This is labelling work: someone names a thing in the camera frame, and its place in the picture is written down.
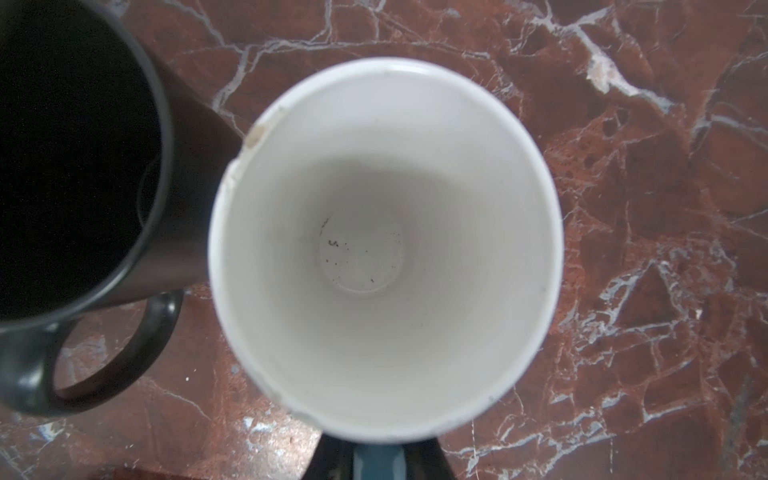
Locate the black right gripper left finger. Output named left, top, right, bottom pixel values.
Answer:
left=301, top=434, right=354, bottom=480

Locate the blue polka dot mug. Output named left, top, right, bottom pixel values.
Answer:
left=208, top=57, right=564, bottom=479

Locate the black mug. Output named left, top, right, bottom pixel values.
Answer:
left=1, top=1, right=241, bottom=417

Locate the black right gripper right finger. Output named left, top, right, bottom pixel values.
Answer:
left=404, top=438, right=456, bottom=480

